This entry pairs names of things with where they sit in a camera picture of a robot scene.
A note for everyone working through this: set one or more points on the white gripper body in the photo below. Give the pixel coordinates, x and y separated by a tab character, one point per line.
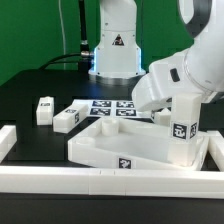
165	79

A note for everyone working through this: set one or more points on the white desk top panel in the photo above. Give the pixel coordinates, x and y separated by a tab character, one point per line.
130	144

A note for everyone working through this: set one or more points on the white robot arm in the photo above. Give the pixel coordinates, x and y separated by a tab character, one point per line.
197	69

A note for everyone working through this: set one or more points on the fiducial marker sheet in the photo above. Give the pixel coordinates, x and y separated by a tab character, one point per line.
114	108

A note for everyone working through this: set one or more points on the white U-shaped obstacle fence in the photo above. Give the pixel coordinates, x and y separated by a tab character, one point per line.
92	181

